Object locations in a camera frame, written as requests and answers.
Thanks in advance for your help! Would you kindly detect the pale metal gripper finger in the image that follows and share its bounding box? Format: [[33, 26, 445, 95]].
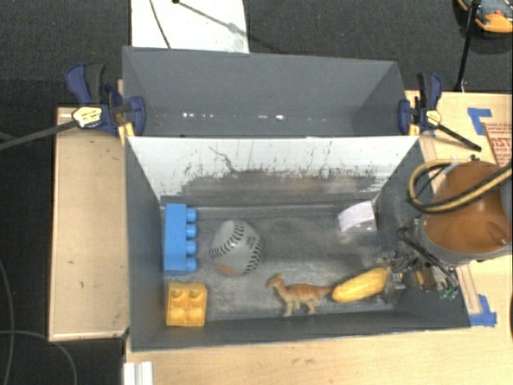
[[373, 253, 402, 273], [383, 275, 406, 297]]

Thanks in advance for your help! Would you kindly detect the yellow toy corn cob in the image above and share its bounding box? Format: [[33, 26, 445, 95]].
[[331, 266, 392, 304]]

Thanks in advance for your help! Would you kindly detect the white paper piece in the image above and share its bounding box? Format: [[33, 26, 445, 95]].
[[337, 201, 378, 233]]

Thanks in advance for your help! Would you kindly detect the orange toy dinosaur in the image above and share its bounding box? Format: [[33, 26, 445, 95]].
[[265, 272, 333, 318]]

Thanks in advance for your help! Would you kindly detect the grey baseball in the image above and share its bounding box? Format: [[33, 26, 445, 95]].
[[209, 219, 265, 278]]

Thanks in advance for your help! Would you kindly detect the brown cardboard with red print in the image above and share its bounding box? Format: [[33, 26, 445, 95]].
[[482, 121, 513, 168]]

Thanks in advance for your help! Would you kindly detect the grey metal bin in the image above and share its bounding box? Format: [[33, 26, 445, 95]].
[[121, 45, 472, 352]]

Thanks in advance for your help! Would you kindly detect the yellow toy brick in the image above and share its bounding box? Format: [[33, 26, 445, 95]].
[[165, 281, 208, 328]]

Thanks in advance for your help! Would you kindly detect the blue toy brick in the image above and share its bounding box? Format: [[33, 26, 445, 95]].
[[163, 203, 200, 276]]

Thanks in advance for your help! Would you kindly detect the pale wood board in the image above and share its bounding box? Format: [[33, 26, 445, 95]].
[[48, 106, 130, 342]]

